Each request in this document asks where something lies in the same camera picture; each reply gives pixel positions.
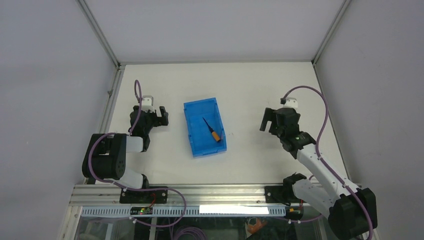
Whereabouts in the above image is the orange handled black screwdriver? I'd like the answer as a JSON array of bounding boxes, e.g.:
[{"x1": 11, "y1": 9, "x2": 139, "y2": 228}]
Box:
[{"x1": 203, "y1": 117, "x2": 222, "y2": 143}]

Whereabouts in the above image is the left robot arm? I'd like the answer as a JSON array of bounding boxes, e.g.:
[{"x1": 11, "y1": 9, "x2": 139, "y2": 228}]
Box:
[{"x1": 82, "y1": 105, "x2": 169, "y2": 203}]

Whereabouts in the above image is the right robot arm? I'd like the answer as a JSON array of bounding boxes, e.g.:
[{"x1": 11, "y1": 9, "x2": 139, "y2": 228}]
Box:
[{"x1": 259, "y1": 107, "x2": 378, "y2": 240}]

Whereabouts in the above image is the blue plastic bin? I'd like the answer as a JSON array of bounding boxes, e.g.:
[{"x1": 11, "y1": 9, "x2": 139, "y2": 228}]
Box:
[{"x1": 183, "y1": 97, "x2": 227, "y2": 158}]

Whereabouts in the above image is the orange object below table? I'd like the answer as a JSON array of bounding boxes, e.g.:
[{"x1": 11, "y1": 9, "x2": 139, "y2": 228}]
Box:
[{"x1": 245, "y1": 217, "x2": 268, "y2": 235}]

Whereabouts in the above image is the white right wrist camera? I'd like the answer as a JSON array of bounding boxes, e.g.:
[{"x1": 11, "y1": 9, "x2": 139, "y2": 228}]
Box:
[{"x1": 280, "y1": 97, "x2": 299, "y2": 109}]

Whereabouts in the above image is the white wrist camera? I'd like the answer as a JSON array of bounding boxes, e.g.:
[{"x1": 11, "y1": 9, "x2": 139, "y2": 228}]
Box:
[
  {"x1": 280, "y1": 97, "x2": 299, "y2": 109},
  {"x1": 141, "y1": 95, "x2": 156, "y2": 113}
]

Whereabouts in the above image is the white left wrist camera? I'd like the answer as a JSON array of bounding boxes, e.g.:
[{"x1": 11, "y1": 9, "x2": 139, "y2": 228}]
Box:
[{"x1": 141, "y1": 95, "x2": 156, "y2": 113}]

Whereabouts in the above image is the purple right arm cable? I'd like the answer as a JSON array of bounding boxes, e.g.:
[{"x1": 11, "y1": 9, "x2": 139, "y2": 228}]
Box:
[{"x1": 274, "y1": 85, "x2": 375, "y2": 240}]

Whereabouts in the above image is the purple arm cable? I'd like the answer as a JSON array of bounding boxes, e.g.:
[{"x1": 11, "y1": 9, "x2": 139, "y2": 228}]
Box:
[
  {"x1": 274, "y1": 85, "x2": 375, "y2": 240},
  {"x1": 86, "y1": 79, "x2": 188, "y2": 228}
]

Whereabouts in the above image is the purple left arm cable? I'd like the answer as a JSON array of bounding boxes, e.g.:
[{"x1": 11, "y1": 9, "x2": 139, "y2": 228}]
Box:
[{"x1": 86, "y1": 79, "x2": 188, "y2": 228}]

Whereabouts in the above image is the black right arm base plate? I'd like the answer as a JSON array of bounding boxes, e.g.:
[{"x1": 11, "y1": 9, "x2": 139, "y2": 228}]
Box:
[{"x1": 264, "y1": 185, "x2": 301, "y2": 206}]

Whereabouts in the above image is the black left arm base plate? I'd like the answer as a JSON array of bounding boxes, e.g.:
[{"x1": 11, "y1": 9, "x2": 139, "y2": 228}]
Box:
[{"x1": 119, "y1": 187, "x2": 168, "y2": 204}]

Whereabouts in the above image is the white slotted cable duct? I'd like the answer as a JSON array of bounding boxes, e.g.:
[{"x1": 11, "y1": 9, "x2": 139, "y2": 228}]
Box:
[{"x1": 81, "y1": 205, "x2": 286, "y2": 218}]

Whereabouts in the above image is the aluminium front rail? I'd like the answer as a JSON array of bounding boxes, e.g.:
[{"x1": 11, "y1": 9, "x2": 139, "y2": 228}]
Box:
[{"x1": 69, "y1": 183, "x2": 282, "y2": 207}]

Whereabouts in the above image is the aluminium right frame post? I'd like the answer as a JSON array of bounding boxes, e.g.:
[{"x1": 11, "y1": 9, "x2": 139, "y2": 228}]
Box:
[{"x1": 311, "y1": 0, "x2": 352, "y2": 67}]

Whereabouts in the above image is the aluminium frame post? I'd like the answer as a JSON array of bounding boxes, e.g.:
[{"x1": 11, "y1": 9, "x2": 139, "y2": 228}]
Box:
[
  {"x1": 311, "y1": 0, "x2": 352, "y2": 67},
  {"x1": 76, "y1": 0, "x2": 121, "y2": 69}
]

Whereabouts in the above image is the coiled purple cable below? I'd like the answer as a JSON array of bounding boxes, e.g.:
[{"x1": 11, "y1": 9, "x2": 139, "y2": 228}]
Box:
[{"x1": 172, "y1": 226, "x2": 208, "y2": 240}]

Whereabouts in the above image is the aluminium left frame post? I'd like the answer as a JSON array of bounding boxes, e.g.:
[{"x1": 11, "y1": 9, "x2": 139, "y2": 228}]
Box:
[{"x1": 76, "y1": 0, "x2": 121, "y2": 69}]

